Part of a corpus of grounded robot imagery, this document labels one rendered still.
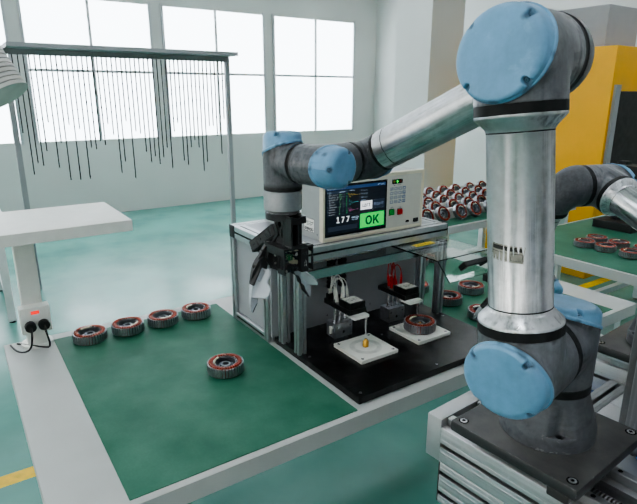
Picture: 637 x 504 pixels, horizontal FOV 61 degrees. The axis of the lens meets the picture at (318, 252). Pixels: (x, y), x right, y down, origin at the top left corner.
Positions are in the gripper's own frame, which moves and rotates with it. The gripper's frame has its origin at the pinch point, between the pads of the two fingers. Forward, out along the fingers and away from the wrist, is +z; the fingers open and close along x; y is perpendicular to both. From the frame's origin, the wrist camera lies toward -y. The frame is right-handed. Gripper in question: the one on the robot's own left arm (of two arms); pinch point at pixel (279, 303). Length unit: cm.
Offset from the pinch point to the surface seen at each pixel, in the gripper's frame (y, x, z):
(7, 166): -671, 54, 42
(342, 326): -41, 53, 34
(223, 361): -49, 12, 37
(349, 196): -41, 56, -10
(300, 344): -39, 34, 34
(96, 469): -26, -34, 40
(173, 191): -655, 259, 93
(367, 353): -25, 50, 37
